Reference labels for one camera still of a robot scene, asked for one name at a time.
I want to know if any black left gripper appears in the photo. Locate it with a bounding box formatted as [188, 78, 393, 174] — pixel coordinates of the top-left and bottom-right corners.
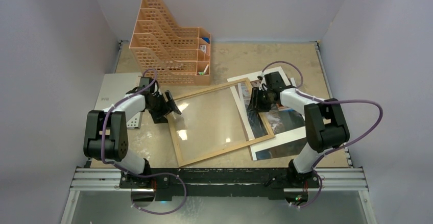
[148, 91, 181, 123]

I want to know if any wooden picture frame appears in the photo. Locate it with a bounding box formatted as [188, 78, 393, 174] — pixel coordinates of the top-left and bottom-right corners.
[167, 78, 276, 168]

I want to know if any printed photo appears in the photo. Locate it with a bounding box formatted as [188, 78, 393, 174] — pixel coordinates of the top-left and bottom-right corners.
[232, 82, 307, 161]

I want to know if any white photo mat board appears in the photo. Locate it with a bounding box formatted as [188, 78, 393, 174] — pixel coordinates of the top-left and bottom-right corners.
[230, 82, 305, 151]

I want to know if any transparent acrylic sheet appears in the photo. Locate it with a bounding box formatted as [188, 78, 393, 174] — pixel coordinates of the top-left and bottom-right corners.
[172, 84, 270, 162]

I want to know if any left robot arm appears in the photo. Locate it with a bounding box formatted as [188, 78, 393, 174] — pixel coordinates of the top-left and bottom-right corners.
[83, 77, 181, 188]

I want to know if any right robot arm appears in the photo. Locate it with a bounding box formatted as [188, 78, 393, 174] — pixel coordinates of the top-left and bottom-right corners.
[248, 72, 350, 187]

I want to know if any grey booklet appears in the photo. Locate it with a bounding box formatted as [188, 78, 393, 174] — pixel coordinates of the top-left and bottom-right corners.
[94, 72, 145, 129]

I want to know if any green white item in organizer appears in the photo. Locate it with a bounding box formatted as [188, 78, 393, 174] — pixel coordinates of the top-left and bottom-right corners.
[198, 63, 209, 76]

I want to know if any orange plastic file organizer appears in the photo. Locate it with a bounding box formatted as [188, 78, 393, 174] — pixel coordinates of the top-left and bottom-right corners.
[129, 0, 211, 86]

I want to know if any red white item in organizer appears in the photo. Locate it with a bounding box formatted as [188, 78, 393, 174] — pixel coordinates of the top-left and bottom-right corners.
[199, 45, 207, 53]

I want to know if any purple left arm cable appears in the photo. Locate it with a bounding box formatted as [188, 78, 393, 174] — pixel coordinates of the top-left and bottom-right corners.
[101, 68, 188, 216]

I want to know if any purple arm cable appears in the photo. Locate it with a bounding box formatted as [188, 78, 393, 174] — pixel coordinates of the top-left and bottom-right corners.
[261, 61, 384, 209]
[101, 68, 188, 216]

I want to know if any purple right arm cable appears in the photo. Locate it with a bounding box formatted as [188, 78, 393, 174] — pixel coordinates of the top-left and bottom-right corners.
[261, 61, 384, 209]

